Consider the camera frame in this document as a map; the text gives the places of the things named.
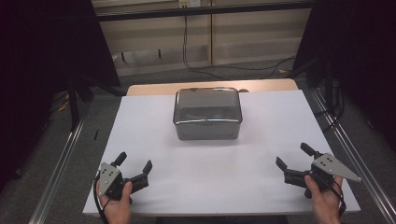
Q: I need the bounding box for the aluminium rail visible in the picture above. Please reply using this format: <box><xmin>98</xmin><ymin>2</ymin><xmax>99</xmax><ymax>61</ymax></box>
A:
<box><xmin>310</xmin><ymin>88</ymin><xmax>396</xmax><ymax>224</ymax></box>
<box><xmin>28</xmin><ymin>113</ymin><xmax>90</xmax><ymax>224</ymax></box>

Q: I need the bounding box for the beige background desk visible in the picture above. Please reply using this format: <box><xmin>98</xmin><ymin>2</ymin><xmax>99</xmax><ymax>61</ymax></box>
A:
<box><xmin>91</xmin><ymin>0</ymin><xmax>314</xmax><ymax>77</ymax></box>

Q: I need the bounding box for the white board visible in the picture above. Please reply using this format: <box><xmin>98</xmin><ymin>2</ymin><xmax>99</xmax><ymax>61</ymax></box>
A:
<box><xmin>81</xmin><ymin>89</ymin><xmax>362</xmax><ymax>217</ymax></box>

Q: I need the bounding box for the person's right hand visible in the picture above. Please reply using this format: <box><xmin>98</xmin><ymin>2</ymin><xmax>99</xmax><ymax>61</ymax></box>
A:
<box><xmin>304</xmin><ymin>175</ymin><xmax>346</xmax><ymax>224</ymax></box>

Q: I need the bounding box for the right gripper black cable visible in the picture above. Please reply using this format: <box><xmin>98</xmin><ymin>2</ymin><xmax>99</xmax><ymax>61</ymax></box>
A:
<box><xmin>323</xmin><ymin>179</ymin><xmax>347</xmax><ymax>218</ymax></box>

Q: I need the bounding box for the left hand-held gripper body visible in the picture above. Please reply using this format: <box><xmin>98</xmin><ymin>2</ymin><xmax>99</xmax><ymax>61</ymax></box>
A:
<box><xmin>97</xmin><ymin>161</ymin><xmax>134</xmax><ymax>202</ymax></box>

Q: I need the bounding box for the person's left hand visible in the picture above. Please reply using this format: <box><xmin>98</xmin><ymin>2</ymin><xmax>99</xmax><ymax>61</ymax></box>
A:
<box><xmin>95</xmin><ymin>181</ymin><xmax>134</xmax><ymax>224</ymax></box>

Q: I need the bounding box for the black curtain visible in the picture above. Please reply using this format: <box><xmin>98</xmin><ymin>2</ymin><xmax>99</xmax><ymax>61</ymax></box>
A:
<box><xmin>291</xmin><ymin>0</ymin><xmax>396</xmax><ymax>152</ymax></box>
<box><xmin>0</xmin><ymin>0</ymin><xmax>121</xmax><ymax>190</ymax></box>

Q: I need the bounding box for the bundle of black cables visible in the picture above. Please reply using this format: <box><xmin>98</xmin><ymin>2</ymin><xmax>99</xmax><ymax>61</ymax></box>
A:
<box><xmin>314</xmin><ymin>78</ymin><xmax>347</xmax><ymax>133</ymax></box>

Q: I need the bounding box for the white wall outlet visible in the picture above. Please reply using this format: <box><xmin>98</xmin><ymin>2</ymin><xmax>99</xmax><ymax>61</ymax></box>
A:
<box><xmin>178</xmin><ymin>0</ymin><xmax>202</xmax><ymax>9</ymax></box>

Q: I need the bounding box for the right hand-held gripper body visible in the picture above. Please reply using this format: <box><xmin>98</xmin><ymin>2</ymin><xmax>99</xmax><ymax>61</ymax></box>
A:
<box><xmin>304</xmin><ymin>152</ymin><xmax>363</xmax><ymax>200</ymax></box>

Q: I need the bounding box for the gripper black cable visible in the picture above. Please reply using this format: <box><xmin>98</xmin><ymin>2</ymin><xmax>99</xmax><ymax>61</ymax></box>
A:
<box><xmin>92</xmin><ymin>173</ymin><xmax>110</xmax><ymax>224</ymax></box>
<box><xmin>323</xmin><ymin>179</ymin><xmax>347</xmax><ymax>218</ymax></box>

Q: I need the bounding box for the black power cable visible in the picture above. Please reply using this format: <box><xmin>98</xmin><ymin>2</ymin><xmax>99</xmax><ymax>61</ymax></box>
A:
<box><xmin>182</xmin><ymin>14</ymin><xmax>297</xmax><ymax>80</ymax></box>

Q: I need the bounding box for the smoky transparent hinged box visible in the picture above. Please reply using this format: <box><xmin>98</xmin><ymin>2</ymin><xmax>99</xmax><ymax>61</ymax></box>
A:
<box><xmin>172</xmin><ymin>87</ymin><xmax>244</xmax><ymax>141</ymax></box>

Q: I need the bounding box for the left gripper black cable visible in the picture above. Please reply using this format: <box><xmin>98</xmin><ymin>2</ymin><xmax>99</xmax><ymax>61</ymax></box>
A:
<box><xmin>92</xmin><ymin>173</ymin><xmax>110</xmax><ymax>224</ymax></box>

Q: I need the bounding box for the black metal stand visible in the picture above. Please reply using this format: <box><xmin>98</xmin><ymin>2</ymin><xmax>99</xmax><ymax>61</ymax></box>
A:
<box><xmin>66</xmin><ymin>77</ymin><xmax>94</xmax><ymax>133</ymax></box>

